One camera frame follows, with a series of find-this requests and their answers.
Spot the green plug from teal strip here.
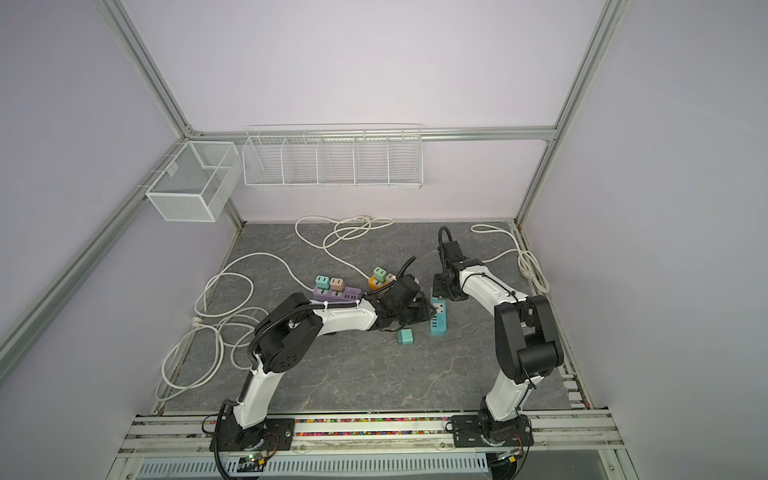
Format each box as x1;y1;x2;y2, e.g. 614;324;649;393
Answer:
397;329;414;345

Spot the orange power strip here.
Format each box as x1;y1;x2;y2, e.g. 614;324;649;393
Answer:
368;277;386;292

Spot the teal power strip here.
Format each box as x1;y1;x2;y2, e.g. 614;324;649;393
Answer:
430;297;447;336

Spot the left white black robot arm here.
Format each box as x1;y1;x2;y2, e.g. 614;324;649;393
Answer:
210;256;433;452

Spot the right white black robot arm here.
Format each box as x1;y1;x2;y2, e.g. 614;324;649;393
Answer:
432;226;564;449

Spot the pink plug on purple strip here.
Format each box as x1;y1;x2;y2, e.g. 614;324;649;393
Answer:
329;277;345;292

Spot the green plug on purple strip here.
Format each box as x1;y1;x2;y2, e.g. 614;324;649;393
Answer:
315;275;330;290

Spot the purple power strip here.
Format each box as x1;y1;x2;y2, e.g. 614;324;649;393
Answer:
313;286;363;302

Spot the small white mesh basket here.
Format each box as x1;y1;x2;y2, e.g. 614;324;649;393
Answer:
145;141;243;223

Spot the white cable of teal strip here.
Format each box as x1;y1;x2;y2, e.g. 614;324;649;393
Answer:
479;223;551;295

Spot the white cable of purple strip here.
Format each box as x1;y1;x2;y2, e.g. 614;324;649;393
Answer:
193;251;317;319

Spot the white cable of orange strip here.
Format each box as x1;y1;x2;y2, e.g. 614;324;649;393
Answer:
294;215;396;281

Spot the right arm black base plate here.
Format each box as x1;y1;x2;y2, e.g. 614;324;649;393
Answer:
445;413;534;448

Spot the long white wire basket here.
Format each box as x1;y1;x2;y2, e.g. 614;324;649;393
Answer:
241;123;424;189

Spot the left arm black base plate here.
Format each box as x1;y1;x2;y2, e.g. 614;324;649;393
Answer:
209;416;296;452

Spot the aluminium mounting rail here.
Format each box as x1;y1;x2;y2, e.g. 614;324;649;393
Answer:
118;410;625;458

